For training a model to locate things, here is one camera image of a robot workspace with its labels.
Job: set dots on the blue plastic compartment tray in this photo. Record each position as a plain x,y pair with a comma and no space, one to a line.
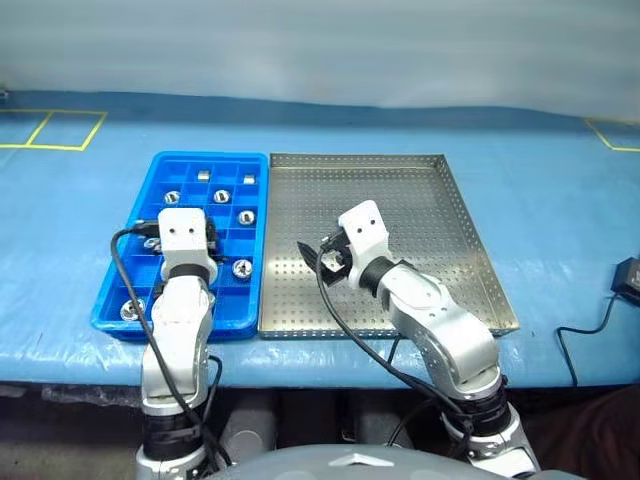
240,240

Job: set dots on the small steel cylinder roller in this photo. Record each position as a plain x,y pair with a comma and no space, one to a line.
248,178
203,175

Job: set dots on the perforated steel tray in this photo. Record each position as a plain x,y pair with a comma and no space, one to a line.
425,210

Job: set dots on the black power adapter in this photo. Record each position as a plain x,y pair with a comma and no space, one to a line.
627,277

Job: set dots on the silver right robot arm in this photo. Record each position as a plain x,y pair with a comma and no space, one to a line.
450,330

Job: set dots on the dark rounded shape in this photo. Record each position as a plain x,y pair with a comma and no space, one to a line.
380,425
247,430

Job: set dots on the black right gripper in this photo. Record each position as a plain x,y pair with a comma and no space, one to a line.
347,250

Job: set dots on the crumpled clear plastic sheet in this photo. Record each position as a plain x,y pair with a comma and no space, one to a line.
90,396

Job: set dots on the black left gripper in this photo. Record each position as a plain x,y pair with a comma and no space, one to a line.
212,240

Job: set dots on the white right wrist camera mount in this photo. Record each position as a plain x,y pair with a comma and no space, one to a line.
365,230

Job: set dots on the person's dark brown trousers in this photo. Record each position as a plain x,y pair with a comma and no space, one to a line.
600,440

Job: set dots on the grey robot torso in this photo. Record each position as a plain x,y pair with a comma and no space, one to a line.
350,465

